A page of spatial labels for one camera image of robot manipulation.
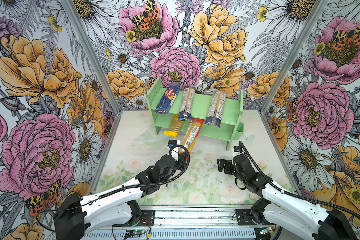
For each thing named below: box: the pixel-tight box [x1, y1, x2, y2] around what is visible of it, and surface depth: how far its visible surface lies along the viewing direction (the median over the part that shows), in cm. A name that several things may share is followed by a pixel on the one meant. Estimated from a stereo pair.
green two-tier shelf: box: [146, 77, 244, 151], surface depth 86 cm
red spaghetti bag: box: [180, 118, 205, 155], surface depth 79 cm
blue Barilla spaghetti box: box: [155, 81, 182, 115], surface depth 87 cm
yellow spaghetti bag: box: [164, 114, 184, 139], surface depth 92 cm
